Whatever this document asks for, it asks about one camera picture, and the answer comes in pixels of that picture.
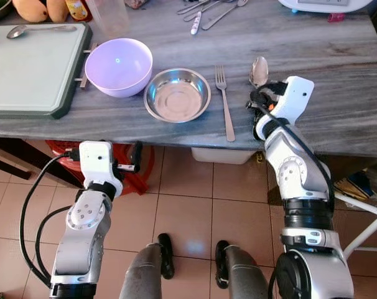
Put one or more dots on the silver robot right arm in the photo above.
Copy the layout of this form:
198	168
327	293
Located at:
303	187

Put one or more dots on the steel fork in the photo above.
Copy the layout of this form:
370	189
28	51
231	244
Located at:
224	103

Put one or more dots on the white plastic container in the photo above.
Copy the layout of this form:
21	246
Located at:
223	155

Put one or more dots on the stainless steel bowl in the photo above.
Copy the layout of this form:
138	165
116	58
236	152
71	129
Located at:
177	95

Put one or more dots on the steel cutlery piece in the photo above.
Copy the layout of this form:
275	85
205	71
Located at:
204	10
191	6
223	14

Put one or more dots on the lilac plastic bowl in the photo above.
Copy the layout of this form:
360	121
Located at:
119	67

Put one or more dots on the small pink object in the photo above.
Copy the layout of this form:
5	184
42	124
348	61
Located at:
336	17

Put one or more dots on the dark wooden furniture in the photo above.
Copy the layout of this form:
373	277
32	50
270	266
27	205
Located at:
20	159

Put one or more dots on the white kitchen appliance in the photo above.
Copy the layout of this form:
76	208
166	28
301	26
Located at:
325	5

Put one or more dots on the grey robot left leg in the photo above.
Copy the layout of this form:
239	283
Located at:
142	274

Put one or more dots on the grey robot leg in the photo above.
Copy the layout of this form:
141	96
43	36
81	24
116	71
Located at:
246	277
142	274

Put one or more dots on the yellow blue bag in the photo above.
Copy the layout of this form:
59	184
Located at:
356	184

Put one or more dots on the white green-rimmed cutting board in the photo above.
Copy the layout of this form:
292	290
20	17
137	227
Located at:
33	71

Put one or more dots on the clear plastic cup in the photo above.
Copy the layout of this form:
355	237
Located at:
109	15

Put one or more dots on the orange red packet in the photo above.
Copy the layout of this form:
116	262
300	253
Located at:
78	7

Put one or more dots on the grey robot right leg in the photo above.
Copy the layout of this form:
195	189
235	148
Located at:
246	277

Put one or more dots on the long steel spoon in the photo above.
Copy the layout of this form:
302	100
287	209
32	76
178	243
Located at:
17	31

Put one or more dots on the yellow mango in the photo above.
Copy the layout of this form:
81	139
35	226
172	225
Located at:
56	7
30	9

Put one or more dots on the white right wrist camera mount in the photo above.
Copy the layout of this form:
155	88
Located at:
295	96

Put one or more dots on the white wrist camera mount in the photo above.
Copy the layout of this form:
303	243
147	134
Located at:
96	161
295	96

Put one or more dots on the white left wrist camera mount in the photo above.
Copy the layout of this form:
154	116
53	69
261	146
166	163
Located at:
96	161

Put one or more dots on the white metal frame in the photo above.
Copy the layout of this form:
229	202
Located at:
366	208

